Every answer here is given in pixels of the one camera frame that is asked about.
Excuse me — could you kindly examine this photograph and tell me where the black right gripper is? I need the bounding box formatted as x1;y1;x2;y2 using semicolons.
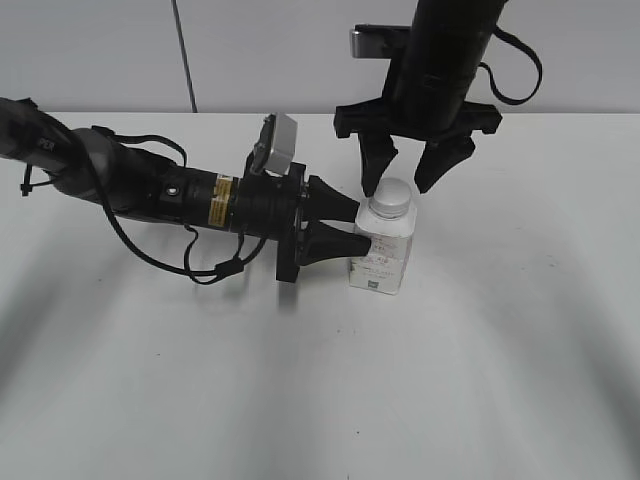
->
334;94;502;197

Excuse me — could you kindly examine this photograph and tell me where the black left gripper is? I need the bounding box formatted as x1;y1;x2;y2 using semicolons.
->
233;162;371;283

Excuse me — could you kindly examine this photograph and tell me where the white round bottle cap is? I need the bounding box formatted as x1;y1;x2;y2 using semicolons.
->
368;178;412;219

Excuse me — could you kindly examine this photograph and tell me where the white yili changqing bottle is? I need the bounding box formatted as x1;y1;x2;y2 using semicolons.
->
349;200;417;295

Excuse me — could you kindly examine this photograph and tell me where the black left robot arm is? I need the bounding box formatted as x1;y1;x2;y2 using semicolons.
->
1;98;371;282

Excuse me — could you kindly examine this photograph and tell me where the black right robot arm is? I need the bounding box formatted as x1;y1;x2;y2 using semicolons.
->
334;1;504;196

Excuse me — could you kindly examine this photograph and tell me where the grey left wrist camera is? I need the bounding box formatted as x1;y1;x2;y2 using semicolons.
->
249;113;298;176

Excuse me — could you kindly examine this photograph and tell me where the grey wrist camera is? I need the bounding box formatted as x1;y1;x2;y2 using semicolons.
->
249;113;298;176
350;24;411;59

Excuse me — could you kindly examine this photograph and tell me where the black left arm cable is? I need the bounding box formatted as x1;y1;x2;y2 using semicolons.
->
79;127;270;285

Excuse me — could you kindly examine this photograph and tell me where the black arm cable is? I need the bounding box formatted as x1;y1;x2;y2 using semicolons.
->
478;27;544;106
79;127;270;285

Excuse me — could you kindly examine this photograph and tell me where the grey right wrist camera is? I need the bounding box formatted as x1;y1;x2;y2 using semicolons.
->
350;24;411;59

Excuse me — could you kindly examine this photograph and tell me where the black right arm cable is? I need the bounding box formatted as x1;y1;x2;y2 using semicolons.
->
478;27;544;106

